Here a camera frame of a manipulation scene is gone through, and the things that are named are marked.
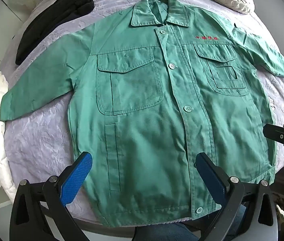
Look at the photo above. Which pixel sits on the black clothes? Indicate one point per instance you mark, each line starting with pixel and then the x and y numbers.
pixel 56 20

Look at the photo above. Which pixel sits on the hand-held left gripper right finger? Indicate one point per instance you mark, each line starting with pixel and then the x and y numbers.
pixel 210 178

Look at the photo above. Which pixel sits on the lilac embossed fleece blanket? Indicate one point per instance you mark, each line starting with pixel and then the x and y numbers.
pixel 41 140

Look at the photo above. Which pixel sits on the person's blue jeans leg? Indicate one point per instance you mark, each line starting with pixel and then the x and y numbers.
pixel 167 232

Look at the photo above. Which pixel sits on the green work jacket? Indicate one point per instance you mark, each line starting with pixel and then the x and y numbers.
pixel 142 110

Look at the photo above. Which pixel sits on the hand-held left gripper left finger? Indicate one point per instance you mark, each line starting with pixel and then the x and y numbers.
pixel 78 175

